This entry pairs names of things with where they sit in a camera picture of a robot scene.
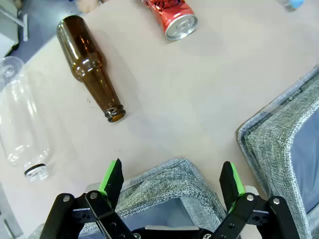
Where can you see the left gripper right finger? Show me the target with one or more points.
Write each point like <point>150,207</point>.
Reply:
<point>228,184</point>

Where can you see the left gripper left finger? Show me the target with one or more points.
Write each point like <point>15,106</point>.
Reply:
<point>113,184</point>

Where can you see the large clear plastic bottle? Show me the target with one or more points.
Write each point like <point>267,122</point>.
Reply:
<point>20,119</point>

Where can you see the brown glass bottle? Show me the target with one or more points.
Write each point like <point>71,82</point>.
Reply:
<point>84,62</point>

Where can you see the crushed red soda can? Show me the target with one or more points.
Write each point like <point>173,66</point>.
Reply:
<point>172,15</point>

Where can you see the grey fabric basket labelled plastic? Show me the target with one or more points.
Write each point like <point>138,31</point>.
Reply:
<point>271,149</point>

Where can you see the grey fabric basket labelled bottle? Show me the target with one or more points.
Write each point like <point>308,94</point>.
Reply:
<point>169,184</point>

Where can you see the person's right hand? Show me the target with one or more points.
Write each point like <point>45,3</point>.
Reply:
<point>86,4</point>

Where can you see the white metal furniture frame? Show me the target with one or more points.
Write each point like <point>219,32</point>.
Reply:
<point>10,25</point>

